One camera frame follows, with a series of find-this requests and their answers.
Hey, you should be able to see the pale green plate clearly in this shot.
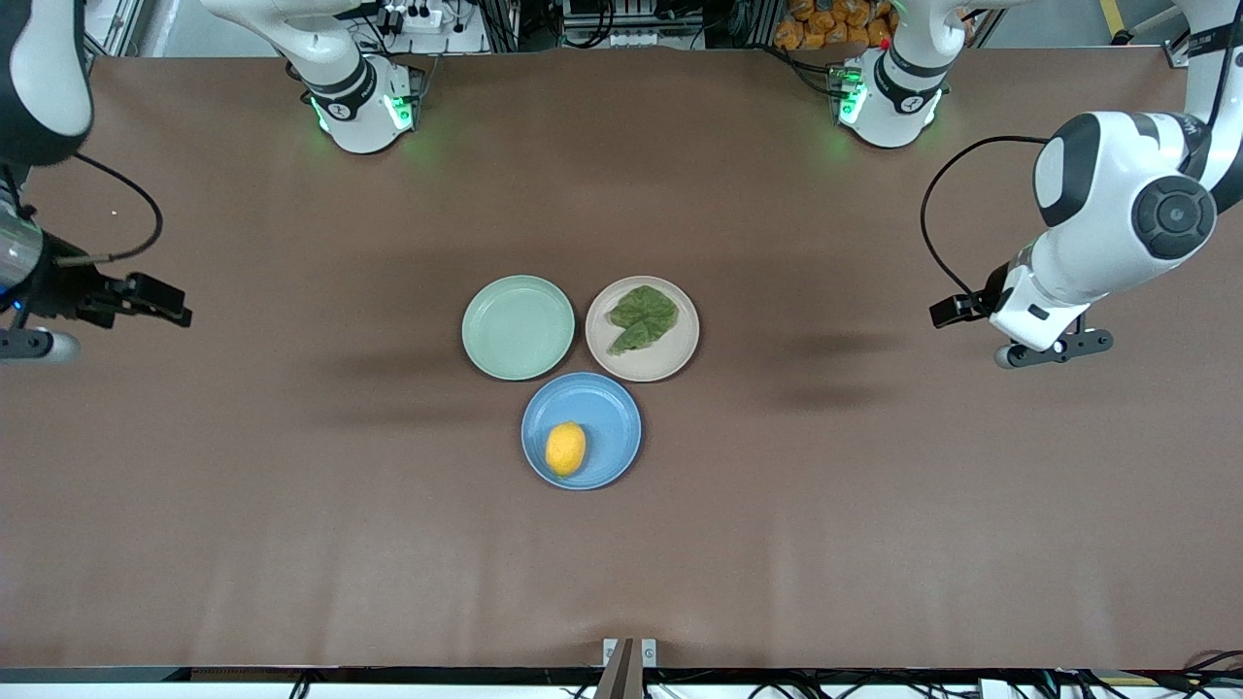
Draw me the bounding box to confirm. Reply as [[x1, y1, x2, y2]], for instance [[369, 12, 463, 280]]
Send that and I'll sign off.
[[461, 275, 576, 382]]

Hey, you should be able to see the dark slanted pole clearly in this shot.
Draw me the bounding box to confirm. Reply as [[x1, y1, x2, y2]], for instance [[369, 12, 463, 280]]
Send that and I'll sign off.
[[593, 638, 635, 699]]

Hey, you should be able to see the small metal bracket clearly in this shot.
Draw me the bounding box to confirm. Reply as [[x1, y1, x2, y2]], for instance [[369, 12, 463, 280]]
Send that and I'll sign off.
[[602, 638, 658, 670]]

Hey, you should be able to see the yellow lemon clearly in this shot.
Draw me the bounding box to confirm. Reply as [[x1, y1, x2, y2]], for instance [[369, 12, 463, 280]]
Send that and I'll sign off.
[[545, 421, 588, 478]]

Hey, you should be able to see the blue plate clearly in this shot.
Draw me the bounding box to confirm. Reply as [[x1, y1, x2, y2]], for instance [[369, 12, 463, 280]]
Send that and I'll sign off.
[[521, 372, 643, 491]]

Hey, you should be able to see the aluminium frame profile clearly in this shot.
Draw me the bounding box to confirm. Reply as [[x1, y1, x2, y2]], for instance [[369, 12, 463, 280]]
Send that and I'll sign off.
[[84, 0, 149, 59]]

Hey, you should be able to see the green lettuce leaf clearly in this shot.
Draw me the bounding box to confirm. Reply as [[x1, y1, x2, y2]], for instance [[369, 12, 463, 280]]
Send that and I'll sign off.
[[608, 284, 680, 356]]

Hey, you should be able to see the white power strip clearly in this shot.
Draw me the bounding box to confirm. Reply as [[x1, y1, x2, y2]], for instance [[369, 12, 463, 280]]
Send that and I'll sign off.
[[383, 2, 446, 33]]

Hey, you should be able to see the beige white plate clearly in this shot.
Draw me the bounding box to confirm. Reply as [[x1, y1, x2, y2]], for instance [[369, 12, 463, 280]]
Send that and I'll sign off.
[[585, 276, 700, 383]]

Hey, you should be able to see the bag of orange items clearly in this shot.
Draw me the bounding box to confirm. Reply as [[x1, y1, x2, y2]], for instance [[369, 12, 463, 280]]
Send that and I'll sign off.
[[774, 0, 897, 52]]

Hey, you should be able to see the black cable loop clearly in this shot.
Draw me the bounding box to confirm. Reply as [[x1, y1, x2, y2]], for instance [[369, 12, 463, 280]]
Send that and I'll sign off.
[[1177, 650, 1243, 682]]

